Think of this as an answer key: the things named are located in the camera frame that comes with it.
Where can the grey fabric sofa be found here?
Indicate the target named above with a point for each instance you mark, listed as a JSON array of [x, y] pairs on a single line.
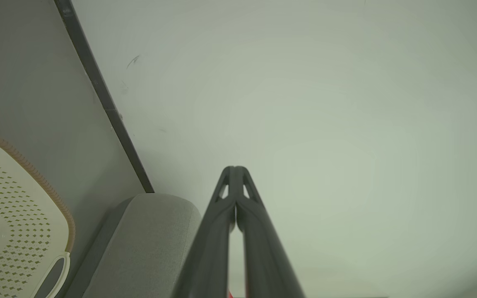
[[147, 248]]

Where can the white perforated laundry basket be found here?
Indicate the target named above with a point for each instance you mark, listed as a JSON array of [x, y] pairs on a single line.
[[10, 219]]

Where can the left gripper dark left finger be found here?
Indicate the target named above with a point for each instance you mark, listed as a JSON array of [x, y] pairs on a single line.
[[209, 256]]

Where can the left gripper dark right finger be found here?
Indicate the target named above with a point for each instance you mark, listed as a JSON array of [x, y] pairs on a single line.
[[263, 256]]

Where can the black baseboard strip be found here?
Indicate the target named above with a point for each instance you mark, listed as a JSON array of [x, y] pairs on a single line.
[[97, 82]]

